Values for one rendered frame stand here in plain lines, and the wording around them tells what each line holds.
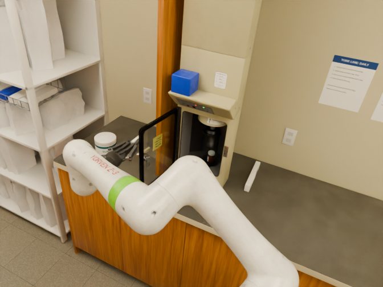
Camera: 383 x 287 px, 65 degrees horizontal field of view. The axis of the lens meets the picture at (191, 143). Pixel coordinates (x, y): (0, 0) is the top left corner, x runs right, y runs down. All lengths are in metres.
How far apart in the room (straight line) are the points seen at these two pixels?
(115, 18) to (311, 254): 1.85
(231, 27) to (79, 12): 1.34
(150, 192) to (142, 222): 0.08
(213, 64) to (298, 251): 0.98
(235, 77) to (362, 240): 1.04
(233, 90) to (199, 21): 0.35
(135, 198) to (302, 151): 1.38
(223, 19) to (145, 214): 0.92
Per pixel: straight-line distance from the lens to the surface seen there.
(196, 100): 1.44
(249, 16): 1.38
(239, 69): 1.44
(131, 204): 0.84
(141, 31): 2.16
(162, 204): 0.83
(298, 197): 1.89
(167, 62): 1.54
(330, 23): 1.77
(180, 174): 0.86
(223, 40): 1.43
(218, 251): 1.74
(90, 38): 2.44
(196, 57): 1.50
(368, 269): 1.71
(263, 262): 0.95
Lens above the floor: 2.12
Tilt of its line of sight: 33 degrees down
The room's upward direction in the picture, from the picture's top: 5 degrees clockwise
